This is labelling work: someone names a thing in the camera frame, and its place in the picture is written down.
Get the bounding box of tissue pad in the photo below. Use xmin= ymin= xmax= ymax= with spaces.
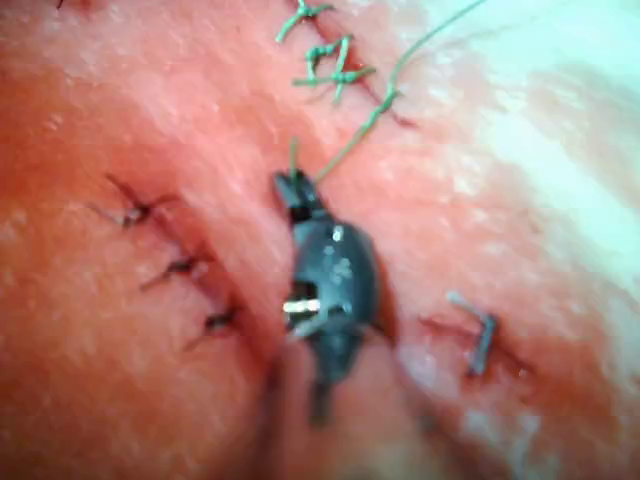
xmin=0 ymin=0 xmax=640 ymax=480

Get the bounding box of right arm needle driver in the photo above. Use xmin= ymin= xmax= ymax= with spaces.
xmin=284 ymin=211 xmax=382 ymax=345

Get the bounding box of blue stitching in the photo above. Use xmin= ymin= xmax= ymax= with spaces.
xmin=274 ymin=0 xmax=377 ymax=105

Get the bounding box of black stitching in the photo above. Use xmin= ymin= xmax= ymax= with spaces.
xmin=446 ymin=291 xmax=500 ymax=377
xmin=84 ymin=172 xmax=241 ymax=351

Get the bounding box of blue thread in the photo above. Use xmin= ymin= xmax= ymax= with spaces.
xmin=288 ymin=0 xmax=489 ymax=184

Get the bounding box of right arm needle driver jaw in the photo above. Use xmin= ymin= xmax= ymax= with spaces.
xmin=271 ymin=170 xmax=304 ymax=222
xmin=298 ymin=171 xmax=327 ymax=219

